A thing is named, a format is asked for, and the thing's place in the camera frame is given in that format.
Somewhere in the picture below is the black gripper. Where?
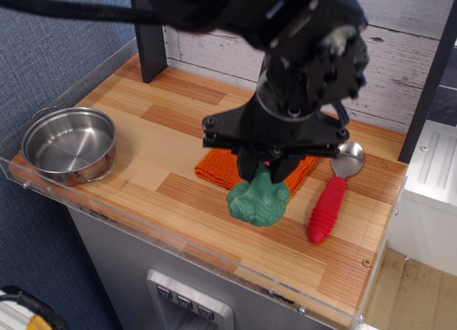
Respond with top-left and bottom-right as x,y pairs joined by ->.
201,95 -> 349,184

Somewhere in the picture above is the green toy broccoli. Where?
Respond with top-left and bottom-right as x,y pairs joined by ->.
226,164 -> 291,227

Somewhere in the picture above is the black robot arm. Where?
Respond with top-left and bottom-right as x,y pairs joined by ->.
149,0 -> 369,183

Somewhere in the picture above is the orange folded cloth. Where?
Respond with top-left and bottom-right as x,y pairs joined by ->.
195,149 -> 318,196

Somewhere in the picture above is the silver dispenser button panel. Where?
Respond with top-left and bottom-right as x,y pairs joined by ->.
146,269 -> 235,329

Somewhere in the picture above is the white side cabinet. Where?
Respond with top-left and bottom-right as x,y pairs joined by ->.
386,121 -> 456,275

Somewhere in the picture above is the grey toy fridge cabinet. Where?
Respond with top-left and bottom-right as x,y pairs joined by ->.
69,209 -> 325,329

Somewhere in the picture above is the stainless steel pot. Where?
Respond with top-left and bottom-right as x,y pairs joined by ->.
21,106 -> 116,186

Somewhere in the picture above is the clear acrylic table guard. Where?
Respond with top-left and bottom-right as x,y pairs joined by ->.
1,34 -> 411,329

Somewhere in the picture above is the yellow black object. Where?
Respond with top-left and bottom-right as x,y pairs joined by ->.
1,286 -> 70,329

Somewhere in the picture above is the red handled metal spoon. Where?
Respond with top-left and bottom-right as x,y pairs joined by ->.
308,141 -> 364,244

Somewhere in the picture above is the dark right vertical post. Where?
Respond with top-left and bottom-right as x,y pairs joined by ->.
398,0 -> 456,164

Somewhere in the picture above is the dark vertical post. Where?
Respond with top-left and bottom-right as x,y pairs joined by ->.
131,0 -> 168,83
398,0 -> 456,164

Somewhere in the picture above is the dark left vertical post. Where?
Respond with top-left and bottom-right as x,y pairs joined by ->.
131,0 -> 168,83

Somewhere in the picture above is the black cable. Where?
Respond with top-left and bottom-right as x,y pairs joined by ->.
0,0 -> 169,26

